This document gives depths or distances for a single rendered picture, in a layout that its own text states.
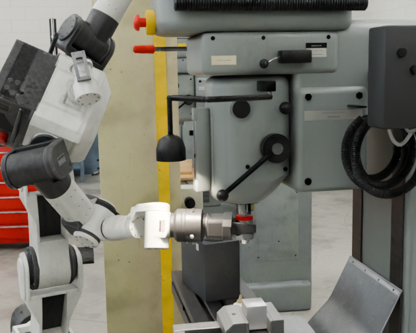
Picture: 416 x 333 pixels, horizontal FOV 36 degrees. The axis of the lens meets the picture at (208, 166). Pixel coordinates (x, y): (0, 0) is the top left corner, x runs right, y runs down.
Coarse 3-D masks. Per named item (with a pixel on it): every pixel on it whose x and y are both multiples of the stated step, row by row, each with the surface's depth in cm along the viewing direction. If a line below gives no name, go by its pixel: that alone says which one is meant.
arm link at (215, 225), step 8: (192, 208) 167; (192, 216) 164; (200, 216) 164; (208, 216) 165; (216, 216) 167; (224, 216) 165; (232, 216) 168; (192, 224) 163; (200, 224) 163; (208, 224) 163; (216, 224) 162; (224, 224) 161; (192, 232) 163; (200, 232) 163; (208, 232) 163; (216, 232) 163; (224, 232) 161; (192, 240) 165; (200, 240) 165
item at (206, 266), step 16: (208, 240) 199; (224, 240) 200; (192, 256) 207; (208, 256) 197; (224, 256) 199; (192, 272) 208; (208, 272) 197; (224, 272) 199; (192, 288) 209; (208, 288) 198; (224, 288) 200
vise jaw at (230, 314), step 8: (224, 312) 163; (232, 312) 161; (240, 312) 161; (224, 320) 159; (232, 320) 156; (240, 320) 156; (224, 328) 155; (232, 328) 154; (240, 328) 154; (248, 328) 155
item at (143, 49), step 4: (136, 48) 163; (140, 48) 164; (144, 48) 164; (148, 48) 164; (152, 48) 164; (156, 48) 165; (160, 48) 165; (164, 48) 165; (168, 48) 165; (172, 48) 166; (176, 48) 166; (180, 48) 166; (184, 48) 166; (136, 52) 164; (140, 52) 164; (144, 52) 164; (148, 52) 164; (152, 52) 165
